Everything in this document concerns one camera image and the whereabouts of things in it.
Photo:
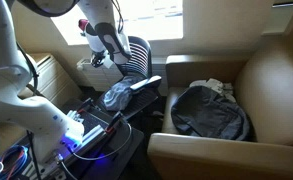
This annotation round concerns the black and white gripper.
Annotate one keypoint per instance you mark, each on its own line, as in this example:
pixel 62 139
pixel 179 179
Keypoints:
pixel 99 59

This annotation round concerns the light blue striped clothing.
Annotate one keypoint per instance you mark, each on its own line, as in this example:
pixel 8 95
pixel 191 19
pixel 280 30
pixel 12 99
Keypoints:
pixel 119 95

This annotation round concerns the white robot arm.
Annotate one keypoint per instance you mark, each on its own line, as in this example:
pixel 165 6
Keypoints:
pixel 15 72

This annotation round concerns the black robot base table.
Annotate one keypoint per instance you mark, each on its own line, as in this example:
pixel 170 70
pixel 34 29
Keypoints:
pixel 102 150

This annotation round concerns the black mesh office chair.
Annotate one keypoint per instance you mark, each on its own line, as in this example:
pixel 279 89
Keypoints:
pixel 145 92

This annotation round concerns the red and blue cap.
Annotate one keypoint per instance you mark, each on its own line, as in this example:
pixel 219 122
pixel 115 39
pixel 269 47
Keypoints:
pixel 82 23

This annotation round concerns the dark grey garment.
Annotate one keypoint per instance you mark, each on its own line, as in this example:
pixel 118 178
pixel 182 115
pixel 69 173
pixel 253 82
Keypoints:
pixel 200 111

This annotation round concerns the white crumpled cloth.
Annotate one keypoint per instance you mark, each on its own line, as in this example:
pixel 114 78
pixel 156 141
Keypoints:
pixel 224 89

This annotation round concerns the white wall radiator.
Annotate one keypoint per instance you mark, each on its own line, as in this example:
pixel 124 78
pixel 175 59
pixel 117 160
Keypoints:
pixel 101 78

